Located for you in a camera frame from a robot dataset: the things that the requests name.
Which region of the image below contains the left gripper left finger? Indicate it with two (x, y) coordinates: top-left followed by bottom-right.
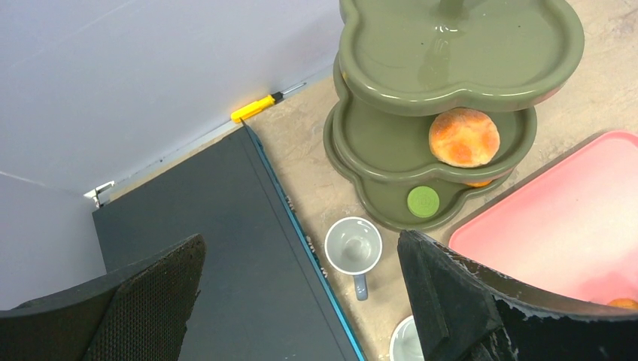
(1, 235), (206, 360)

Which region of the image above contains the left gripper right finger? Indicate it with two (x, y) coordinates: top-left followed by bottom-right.
(397, 230), (637, 360)

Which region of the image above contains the green macaron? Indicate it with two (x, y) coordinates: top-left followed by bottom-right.
(406, 186), (440, 218)

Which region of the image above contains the orange egg tart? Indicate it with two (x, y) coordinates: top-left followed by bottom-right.
(463, 180), (494, 188)

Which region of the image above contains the pink serving tray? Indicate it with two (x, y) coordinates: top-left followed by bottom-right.
(449, 131), (637, 304)

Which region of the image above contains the chocolate chip cookie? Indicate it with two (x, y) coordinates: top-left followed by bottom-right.
(607, 298), (638, 310)

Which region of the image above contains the round bread bun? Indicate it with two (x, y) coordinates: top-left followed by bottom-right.
(428, 108), (500, 168)

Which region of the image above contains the green three-tier stand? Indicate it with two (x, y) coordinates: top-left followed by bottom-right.
(323, 1), (585, 231)

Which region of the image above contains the pink mug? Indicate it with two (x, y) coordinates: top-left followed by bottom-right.
(389, 315), (425, 361)

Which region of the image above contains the dark blue flat box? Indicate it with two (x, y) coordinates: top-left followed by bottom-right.
(93, 126), (364, 360)

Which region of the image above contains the grey mug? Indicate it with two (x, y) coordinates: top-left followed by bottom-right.
(324, 217), (383, 301)

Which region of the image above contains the yellow screwdriver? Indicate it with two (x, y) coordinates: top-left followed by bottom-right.
(230, 82), (306, 123)

